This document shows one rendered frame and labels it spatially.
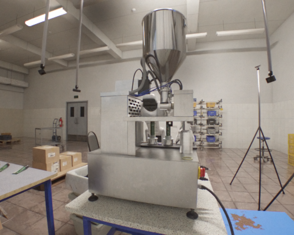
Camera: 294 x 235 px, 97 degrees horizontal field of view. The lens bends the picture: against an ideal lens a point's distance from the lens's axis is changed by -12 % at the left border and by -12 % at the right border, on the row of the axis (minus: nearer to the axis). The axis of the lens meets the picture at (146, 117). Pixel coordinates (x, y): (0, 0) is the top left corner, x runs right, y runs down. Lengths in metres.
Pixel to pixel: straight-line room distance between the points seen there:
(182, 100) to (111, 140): 0.43
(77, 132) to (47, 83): 3.73
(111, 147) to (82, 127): 7.60
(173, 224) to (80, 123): 8.00
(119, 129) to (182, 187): 0.42
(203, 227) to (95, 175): 0.58
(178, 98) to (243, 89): 6.31
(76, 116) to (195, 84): 6.30
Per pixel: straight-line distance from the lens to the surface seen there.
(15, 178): 1.49
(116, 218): 0.80
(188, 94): 0.65
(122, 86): 1.00
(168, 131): 0.99
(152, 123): 1.01
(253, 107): 6.93
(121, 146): 0.80
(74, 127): 8.77
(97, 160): 0.85
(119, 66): 7.60
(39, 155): 3.30
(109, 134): 0.83
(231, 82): 6.82
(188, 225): 0.77
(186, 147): 0.82
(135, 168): 0.76
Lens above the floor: 1.21
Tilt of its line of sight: level
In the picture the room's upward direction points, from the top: straight up
